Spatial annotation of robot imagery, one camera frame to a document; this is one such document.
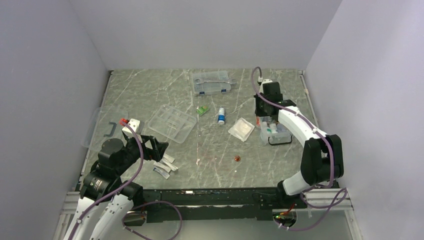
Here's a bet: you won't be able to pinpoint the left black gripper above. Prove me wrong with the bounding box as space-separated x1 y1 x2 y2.
115 133 168 175

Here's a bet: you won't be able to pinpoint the small white pill bottle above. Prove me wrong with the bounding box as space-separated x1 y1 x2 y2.
260 121 270 134

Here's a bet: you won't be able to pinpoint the clear first aid box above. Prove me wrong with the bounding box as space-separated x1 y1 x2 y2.
256 116 293 146

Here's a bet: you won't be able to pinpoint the white gauze pad packet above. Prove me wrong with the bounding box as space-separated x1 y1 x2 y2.
228 117 255 142

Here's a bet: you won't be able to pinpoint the white bottle blue label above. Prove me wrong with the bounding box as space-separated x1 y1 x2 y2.
217 107 226 125

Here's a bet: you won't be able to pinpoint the small green box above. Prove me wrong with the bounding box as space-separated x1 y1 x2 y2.
196 105 209 116

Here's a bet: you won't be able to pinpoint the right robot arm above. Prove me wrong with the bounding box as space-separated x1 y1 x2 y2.
254 79 344 208

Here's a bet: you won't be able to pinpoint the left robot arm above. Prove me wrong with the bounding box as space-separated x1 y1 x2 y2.
64 135 169 240

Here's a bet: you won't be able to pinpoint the white sachet top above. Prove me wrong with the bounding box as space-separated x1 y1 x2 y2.
163 153 175 164

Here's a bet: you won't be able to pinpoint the blue printed sachet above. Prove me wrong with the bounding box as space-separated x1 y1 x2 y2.
153 167 170 180

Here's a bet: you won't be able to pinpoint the clear divided organizer tray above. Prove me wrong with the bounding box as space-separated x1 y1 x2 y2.
147 104 197 144

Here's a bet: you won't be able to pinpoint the clear screw box blue latches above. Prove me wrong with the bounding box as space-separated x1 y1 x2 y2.
191 70 233 96

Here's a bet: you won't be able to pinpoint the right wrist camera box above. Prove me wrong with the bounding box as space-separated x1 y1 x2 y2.
257 77 273 86

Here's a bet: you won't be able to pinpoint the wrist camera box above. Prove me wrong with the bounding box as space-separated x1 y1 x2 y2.
119 118 145 138
257 77 273 86

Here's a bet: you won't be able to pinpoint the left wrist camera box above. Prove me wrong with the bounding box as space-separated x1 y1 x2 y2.
119 118 145 138

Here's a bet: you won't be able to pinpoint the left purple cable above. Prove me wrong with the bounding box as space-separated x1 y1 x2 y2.
66 120 184 240

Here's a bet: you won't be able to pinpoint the purple cable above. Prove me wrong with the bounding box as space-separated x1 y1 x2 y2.
66 120 184 240
250 66 348 232

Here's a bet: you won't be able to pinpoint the black base frame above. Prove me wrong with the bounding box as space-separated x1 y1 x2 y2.
75 185 309 223

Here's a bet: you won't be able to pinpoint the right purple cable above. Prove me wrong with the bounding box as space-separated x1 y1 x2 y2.
250 66 348 232

